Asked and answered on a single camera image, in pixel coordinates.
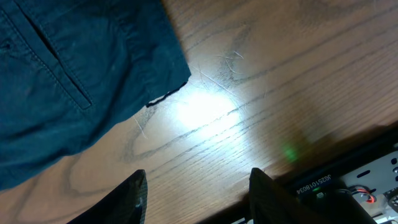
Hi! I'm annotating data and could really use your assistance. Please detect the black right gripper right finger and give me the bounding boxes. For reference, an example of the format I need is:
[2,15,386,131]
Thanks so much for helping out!
[249,168,314,224]

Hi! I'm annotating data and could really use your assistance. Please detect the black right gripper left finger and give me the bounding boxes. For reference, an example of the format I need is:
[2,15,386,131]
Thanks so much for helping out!
[68,169,148,224]

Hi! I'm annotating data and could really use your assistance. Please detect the navy blue shorts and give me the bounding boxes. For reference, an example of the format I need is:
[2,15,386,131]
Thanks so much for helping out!
[1,0,190,190]

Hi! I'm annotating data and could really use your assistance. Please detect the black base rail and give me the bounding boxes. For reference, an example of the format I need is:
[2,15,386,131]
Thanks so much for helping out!
[198,126,398,224]

